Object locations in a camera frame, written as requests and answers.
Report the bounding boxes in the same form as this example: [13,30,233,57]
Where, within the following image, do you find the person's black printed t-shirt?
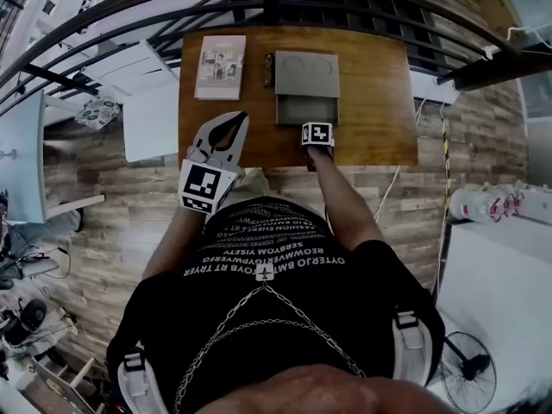
[105,196,445,414]

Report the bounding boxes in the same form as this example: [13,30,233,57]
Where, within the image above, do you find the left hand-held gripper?
[177,110,251,215]

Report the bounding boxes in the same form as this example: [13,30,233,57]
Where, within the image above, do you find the white book with photo cover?
[193,34,248,102]

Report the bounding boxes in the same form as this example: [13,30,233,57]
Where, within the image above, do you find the brown wooden railing post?
[436,41,552,93]

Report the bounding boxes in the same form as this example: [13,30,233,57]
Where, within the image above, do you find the person's left white shoulder strap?
[116,345,169,414]

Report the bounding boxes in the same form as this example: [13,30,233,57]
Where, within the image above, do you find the grey metal box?
[273,49,342,101]

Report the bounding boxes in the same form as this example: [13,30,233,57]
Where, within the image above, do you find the person's chin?
[213,363,454,414]

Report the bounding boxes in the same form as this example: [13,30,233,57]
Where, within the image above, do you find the white cabinet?
[430,216,552,414]

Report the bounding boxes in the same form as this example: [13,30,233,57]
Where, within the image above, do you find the person's beige trousers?
[235,166,273,204]

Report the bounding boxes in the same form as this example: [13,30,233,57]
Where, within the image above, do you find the person's white shoulder strap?
[116,345,169,414]
[391,310,432,387]

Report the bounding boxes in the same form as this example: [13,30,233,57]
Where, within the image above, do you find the silver chain necklace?
[172,263,367,413]

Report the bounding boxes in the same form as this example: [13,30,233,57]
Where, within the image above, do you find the person's right forearm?
[306,145,387,252]

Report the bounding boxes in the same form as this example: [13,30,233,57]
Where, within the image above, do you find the white wooden chair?
[81,39,181,163]

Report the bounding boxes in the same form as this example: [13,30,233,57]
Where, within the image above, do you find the person's right white shoulder strap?
[391,310,432,387]

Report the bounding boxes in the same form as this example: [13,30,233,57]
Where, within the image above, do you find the white cable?
[373,165,402,223]

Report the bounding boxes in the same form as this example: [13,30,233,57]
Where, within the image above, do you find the white glass-top table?
[0,88,106,225]

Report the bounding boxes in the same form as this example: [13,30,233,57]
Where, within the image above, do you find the person's left forearm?
[141,207,208,280]

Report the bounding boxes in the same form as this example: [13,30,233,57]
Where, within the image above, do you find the yellow black striped tape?
[439,110,452,215]

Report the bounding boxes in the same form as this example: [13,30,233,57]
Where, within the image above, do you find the pack of plastic water bottles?
[448,181,525,224]

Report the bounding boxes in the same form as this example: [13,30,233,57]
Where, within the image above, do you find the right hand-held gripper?
[300,121,336,148]

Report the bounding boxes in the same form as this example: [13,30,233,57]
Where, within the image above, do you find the black standing fan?
[439,330,498,414]

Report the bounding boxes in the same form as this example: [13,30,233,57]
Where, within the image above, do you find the floral seat cushion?
[73,96,121,129]

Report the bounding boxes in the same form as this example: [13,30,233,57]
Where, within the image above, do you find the wooden table with hairpin legs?
[177,26,419,172]

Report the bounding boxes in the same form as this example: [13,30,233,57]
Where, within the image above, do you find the white storage box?
[515,187,552,226]

